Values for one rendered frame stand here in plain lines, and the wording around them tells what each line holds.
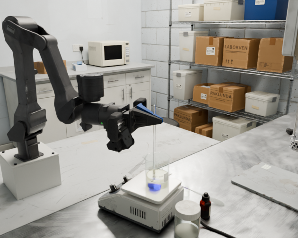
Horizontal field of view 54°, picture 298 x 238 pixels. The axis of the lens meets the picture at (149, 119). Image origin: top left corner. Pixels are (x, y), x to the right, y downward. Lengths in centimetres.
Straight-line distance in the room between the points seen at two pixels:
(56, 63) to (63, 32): 300
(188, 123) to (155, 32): 146
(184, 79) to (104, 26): 138
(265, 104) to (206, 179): 199
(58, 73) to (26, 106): 15
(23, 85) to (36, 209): 34
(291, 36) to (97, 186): 70
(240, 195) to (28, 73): 69
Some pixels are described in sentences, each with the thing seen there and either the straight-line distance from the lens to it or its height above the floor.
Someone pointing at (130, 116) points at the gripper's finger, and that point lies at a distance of 67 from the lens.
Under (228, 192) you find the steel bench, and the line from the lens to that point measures 94.
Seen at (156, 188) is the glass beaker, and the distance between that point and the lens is 73.
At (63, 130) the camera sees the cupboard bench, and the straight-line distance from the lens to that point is 327.
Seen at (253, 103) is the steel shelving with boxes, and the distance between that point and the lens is 298.
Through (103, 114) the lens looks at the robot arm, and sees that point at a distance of 72.
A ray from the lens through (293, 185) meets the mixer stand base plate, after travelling 102.
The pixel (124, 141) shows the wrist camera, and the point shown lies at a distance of 72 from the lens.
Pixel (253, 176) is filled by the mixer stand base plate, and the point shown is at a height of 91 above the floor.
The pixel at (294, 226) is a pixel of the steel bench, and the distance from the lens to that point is 86.
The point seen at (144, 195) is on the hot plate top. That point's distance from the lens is 73.
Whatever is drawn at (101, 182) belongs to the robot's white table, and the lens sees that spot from 97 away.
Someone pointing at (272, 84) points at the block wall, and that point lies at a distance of 321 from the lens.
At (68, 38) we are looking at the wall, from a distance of 381.
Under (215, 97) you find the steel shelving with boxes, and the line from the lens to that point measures 308.
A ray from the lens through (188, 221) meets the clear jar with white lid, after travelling 69.
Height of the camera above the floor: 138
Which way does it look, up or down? 18 degrees down
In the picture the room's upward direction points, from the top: straight up
